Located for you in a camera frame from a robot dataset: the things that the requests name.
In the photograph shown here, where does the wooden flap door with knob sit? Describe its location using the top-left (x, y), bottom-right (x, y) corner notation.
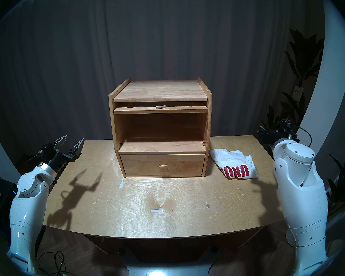
top-left (113, 105), bottom-right (208, 115)

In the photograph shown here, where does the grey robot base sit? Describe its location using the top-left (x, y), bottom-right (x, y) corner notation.
top-left (119, 247), bottom-right (219, 276)

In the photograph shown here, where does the white plant pot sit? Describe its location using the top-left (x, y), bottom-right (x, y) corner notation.
top-left (285, 228), bottom-right (298, 248)

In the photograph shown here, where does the wooden drawer with knob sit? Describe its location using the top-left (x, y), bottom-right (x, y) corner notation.
top-left (119, 154), bottom-right (206, 177)

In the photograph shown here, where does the white shirt red print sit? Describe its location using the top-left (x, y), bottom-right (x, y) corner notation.
top-left (209, 148), bottom-right (259, 180)

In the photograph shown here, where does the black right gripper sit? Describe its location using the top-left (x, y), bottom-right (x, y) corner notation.
top-left (257, 126), bottom-right (300, 145)

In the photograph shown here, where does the tall dark leafy plant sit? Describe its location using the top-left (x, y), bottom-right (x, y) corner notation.
top-left (260, 28), bottom-right (325, 141)

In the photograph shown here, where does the black computer case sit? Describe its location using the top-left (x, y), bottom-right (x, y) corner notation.
top-left (0, 179), bottom-right (19, 238)

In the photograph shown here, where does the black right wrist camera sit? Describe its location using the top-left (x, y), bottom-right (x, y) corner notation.
top-left (280, 119), bottom-right (295, 132)

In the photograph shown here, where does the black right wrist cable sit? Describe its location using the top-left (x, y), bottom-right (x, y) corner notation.
top-left (293, 125), bottom-right (313, 148)

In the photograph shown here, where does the wooden cabinet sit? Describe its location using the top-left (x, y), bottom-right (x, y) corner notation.
top-left (108, 76), bottom-right (212, 178)

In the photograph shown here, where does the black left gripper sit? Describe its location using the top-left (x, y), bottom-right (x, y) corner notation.
top-left (48, 135), bottom-right (85, 170)

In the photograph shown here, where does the black floor cable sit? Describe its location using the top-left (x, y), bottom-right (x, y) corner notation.
top-left (36, 251), bottom-right (75, 276)

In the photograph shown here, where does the grey curtain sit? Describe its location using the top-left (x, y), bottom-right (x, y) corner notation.
top-left (0, 0), bottom-right (325, 161)

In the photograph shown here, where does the small dark potted plant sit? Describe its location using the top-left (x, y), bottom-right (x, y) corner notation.
top-left (325, 146), bottom-right (345, 218)

